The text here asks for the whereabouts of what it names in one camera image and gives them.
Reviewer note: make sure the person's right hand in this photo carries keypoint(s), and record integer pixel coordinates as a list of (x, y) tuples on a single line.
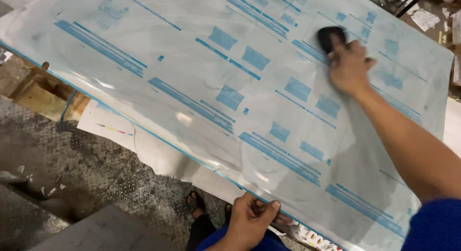
[(349, 69)]

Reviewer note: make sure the person's left hand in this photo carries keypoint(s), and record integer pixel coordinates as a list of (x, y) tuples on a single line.
[(245, 222)]

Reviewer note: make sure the black wiping sponge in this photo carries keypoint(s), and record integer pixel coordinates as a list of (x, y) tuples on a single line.
[(329, 37)]

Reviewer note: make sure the blue printed metal printing plate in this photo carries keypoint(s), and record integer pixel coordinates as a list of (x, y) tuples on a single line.
[(201, 81)]

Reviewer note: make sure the black sandal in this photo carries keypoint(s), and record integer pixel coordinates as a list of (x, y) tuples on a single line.
[(194, 204), (228, 212)]

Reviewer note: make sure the person's black trousers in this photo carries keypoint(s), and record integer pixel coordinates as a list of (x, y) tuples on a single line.
[(200, 233)]

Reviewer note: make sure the colourful printed paper sheet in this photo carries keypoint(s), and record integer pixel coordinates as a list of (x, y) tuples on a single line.
[(313, 240)]

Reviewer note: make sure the black metal table leg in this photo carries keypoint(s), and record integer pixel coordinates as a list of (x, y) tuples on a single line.
[(410, 4)]

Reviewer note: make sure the crumpled white paper piece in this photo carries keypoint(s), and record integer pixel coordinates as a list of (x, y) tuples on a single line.
[(425, 19)]

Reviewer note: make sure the white sheet with colour bar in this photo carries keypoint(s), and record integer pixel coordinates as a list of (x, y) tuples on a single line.
[(158, 150)]

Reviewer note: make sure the white paper pile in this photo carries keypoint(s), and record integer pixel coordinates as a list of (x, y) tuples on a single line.
[(453, 128)]

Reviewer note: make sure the grey flat board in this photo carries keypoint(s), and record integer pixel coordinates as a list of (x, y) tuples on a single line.
[(104, 233)]

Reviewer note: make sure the white paper scraps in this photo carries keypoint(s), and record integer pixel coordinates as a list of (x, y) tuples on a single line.
[(50, 190)]

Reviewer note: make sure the wooden pallet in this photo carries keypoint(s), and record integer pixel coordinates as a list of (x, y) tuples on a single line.
[(36, 92)]

